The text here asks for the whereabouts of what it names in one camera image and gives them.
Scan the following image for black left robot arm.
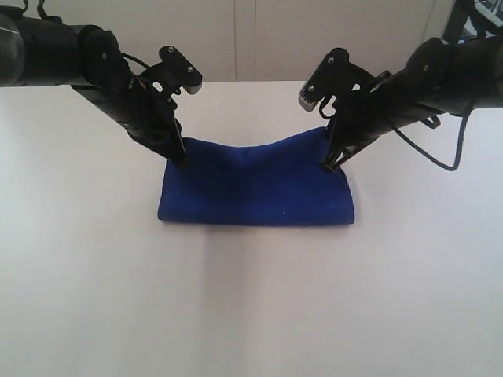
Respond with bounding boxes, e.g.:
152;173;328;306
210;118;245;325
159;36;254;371
1;5;202;165

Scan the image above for blue microfiber cloth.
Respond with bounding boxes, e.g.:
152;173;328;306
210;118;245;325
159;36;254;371
157;127;355;227

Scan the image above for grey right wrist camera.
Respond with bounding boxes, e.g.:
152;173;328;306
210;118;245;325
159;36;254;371
298;48;373;112

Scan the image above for beige cabinet doors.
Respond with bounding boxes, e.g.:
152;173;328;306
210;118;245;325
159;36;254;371
0;0;457;83

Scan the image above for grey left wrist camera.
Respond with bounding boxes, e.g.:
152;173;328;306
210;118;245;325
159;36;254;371
152;46;203;95

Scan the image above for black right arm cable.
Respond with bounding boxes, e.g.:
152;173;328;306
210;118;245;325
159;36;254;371
395;112;468;172

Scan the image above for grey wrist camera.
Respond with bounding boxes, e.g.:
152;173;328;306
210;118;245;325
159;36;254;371
152;46;203;95
298;48;373;112

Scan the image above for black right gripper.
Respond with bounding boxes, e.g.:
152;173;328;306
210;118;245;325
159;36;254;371
321;38;472;173

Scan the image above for dark window frame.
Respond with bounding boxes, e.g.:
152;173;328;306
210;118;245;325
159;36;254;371
442;0;476;43

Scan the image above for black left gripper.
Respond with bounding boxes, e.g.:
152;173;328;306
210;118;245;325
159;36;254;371
72;25;187;167

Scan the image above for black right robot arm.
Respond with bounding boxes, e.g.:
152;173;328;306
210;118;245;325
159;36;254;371
321;36;502;172

